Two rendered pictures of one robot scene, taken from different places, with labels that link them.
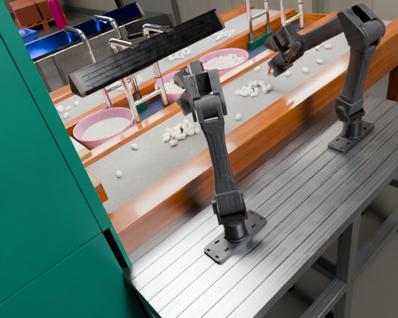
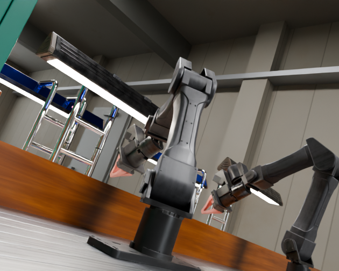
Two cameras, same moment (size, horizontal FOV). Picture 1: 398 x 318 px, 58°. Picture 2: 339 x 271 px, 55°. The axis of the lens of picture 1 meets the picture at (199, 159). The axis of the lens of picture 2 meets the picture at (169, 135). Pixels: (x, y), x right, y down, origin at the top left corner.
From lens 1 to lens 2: 0.77 m
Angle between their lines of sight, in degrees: 51
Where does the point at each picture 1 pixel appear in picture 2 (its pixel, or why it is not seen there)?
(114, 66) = (92, 66)
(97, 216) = not seen: outside the picture
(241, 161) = not seen: hidden behind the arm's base
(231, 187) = (188, 161)
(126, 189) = not seen: hidden behind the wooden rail
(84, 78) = (62, 44)
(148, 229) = (8, 183)
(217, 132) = (196, 100)
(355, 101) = (309, 239)
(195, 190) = (101, 203)
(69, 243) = not seen: outside the picture
